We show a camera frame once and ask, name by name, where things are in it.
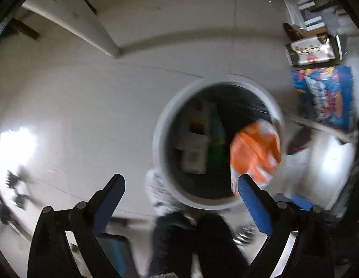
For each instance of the white round trash bin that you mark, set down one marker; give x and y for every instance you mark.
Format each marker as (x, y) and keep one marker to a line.
(214, 139)

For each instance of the black and white snack packet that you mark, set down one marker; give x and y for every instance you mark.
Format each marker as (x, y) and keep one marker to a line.
(311, 50)

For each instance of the white table leg panel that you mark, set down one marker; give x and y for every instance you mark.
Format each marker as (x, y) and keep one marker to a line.
(72, 14)

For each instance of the white plastic bag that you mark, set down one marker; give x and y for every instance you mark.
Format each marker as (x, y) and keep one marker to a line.
(321, 173)

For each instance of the fluffy grey slipper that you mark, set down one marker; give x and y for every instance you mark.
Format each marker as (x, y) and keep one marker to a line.
(160, 188)

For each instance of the person's dark trouser legs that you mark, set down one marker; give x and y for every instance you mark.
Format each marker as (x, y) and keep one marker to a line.
(194, 246)

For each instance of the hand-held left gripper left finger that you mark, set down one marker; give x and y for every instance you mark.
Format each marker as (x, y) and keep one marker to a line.
(108, 201)

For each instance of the orange and white snack wrapper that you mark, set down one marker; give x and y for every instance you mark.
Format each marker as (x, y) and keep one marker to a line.
(256, 153)

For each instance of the green packet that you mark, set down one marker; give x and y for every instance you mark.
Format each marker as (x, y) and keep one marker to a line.
(215, 156)

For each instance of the white plastic chair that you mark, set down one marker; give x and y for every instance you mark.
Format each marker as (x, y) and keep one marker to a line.
(304, 10)

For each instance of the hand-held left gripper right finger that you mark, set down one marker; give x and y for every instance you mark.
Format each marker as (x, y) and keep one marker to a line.
(255, 205)

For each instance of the white paper carton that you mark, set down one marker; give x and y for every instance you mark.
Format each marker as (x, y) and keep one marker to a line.
(194, 150)

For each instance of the blue snack bag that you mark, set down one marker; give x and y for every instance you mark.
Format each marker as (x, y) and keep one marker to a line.
(324, 95)

